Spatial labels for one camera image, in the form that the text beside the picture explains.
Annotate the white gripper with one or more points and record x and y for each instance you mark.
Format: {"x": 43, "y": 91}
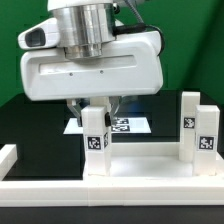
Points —
{"x": 128, "y": 65}

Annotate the fiducial marker plate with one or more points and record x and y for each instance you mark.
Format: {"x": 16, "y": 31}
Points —
{"x": 120, "y": 125}

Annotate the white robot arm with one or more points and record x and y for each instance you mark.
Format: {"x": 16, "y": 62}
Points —
{"x": 84, "y": 52}

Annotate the white U-shaped fence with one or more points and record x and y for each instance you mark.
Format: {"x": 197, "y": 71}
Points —
{"x": 104, "y": 191}

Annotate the white desk top tray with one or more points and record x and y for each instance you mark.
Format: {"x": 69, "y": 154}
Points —
{"x": 154, "y": 161}

